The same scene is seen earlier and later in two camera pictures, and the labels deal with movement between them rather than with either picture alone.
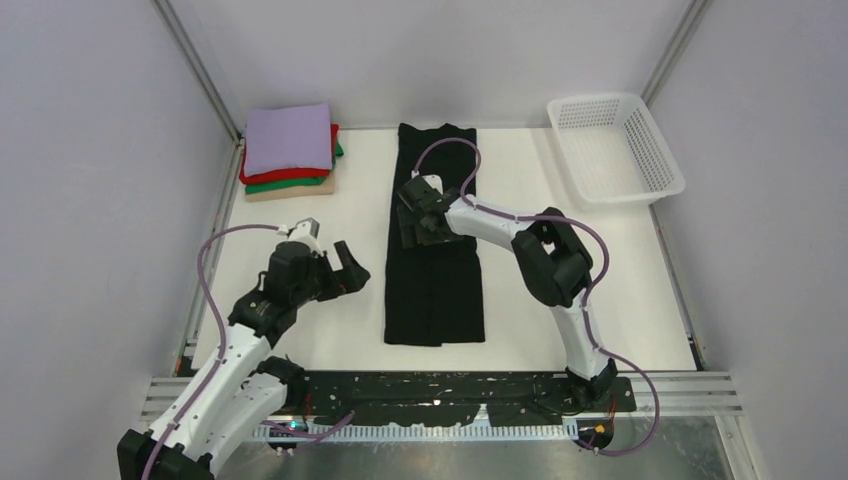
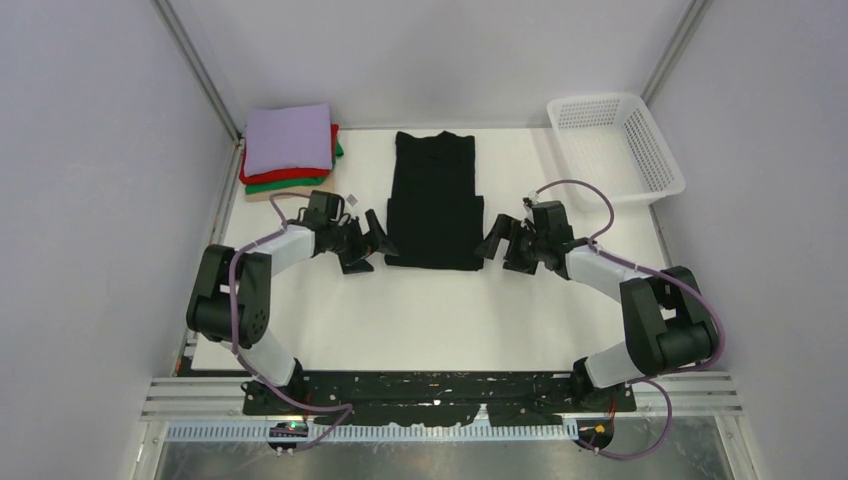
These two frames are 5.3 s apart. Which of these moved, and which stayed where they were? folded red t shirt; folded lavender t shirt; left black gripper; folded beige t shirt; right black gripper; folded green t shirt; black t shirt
Moved: black t shirt; right black gripper; left black gripper
Stayed: folded beige t shirt; folded green t shirt; folded red t shirt; folded lavender t shirt
